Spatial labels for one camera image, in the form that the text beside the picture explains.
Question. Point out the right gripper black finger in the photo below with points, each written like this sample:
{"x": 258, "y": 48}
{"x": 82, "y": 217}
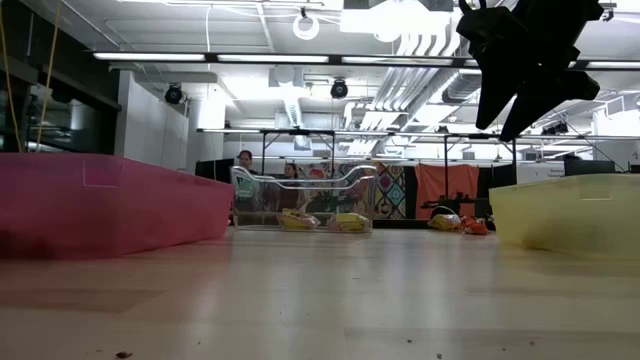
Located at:
{"x": 495, "y": 95}
{"x": 555, "y": 95}

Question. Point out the orange Reese's candy pack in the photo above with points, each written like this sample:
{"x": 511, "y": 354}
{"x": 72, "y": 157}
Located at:
{"x": 475, "y": 226}

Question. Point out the yellow Sour Patch candy pack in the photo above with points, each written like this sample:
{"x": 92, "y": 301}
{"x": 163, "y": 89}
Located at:
{"x": 298, "y": 220}
{"x": 445, "y": 222}
{"x": 350, "y": 223}

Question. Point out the black monitor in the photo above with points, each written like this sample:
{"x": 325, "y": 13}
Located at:
{"x": 590, "y": 167}
{"x": 215, "y": 171}

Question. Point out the white ceiling pipes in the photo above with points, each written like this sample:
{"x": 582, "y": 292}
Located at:
{"x": 420, "y": 65}

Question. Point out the orange hanging cloth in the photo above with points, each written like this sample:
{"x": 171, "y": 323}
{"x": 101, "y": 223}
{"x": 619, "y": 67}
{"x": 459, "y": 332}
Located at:
{"x": 447, "y": 182}

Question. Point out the black low cart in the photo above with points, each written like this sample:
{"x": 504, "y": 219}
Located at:
{"x": 450, "y": 202}

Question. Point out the yellow plastic bin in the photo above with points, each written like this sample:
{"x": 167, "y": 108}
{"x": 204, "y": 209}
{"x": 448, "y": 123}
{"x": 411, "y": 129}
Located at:
{"x": 565, "y": 215}

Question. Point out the colourful patterned quilt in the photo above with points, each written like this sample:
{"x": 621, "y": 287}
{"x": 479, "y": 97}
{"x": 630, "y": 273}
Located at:
{"x": 392, "y": 192}

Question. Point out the black ceiling spotlight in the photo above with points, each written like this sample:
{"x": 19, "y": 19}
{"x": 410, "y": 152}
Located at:
{"x": 173, "y": 94}
{"x": 339, "y": 89}

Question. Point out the clear plastic bin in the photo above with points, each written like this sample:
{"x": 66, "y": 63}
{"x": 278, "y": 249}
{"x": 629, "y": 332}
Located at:
{"x": 305, "y": 200}

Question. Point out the person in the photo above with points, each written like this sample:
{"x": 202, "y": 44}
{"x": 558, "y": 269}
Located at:
{"x": 245, "y": 159}
{"x": 291, "y": 172}

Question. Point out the long ceiling light bar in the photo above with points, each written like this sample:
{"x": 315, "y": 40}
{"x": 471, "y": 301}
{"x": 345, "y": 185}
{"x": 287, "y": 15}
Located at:
{"x": 270, "y": 58}

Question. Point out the pink plastic bin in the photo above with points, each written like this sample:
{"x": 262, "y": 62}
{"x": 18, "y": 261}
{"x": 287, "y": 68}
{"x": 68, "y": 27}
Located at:
{"x": 100, "y": 210}

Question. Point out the grey ventilation duct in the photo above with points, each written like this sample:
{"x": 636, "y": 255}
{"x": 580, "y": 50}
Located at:
{"x": 460, "y": 87}

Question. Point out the black frame stand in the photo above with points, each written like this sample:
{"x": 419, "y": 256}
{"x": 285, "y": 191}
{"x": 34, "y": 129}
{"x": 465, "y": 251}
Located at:
{"x": 446, "y": 160}
{"x": 263, "y": 150}

